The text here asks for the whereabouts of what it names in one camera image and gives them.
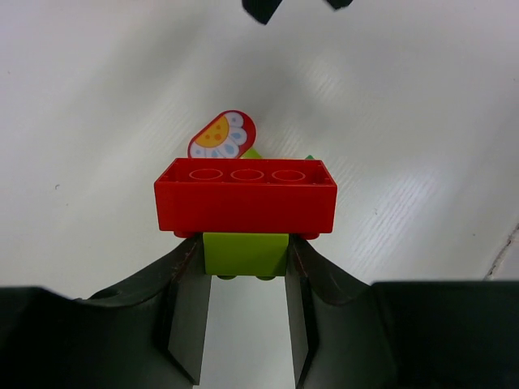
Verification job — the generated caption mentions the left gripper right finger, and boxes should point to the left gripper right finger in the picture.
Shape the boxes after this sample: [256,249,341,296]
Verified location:
[285,236,518,388]

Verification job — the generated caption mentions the lime green lego brick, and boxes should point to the lime green lego brick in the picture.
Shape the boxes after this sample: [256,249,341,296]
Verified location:
[203,233,290,279]

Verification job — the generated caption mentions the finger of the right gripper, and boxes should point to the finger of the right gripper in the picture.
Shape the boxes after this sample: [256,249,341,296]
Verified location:
[327,0,353,11]
[242,0,281,25]

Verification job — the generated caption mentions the yellow striped lego brick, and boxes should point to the yellow striped lego brick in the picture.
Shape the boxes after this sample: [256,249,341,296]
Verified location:
[241,147,263,159]

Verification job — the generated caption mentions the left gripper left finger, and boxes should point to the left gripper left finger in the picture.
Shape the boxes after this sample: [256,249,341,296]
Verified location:
[1,236,211,388]

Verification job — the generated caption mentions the red flower lego brick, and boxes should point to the red flower lego brick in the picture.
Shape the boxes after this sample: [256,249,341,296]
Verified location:
[187,109,256,159]

